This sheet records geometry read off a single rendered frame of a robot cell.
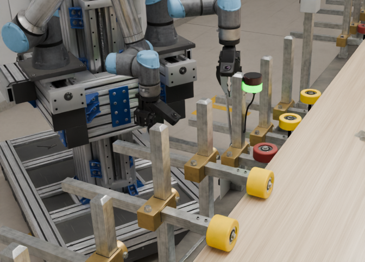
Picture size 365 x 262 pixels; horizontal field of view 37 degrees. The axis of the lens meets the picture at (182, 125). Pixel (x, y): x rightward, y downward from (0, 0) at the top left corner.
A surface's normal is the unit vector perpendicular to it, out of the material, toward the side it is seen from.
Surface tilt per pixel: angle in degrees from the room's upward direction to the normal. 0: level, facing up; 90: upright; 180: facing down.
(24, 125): 0
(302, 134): 0
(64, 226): 0
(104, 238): 90
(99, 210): 90
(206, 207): 90
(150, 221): 90
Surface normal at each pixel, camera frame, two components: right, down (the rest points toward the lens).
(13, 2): 0.85, 0.21
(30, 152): -0.04, -0.89
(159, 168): -0.48, 0.41
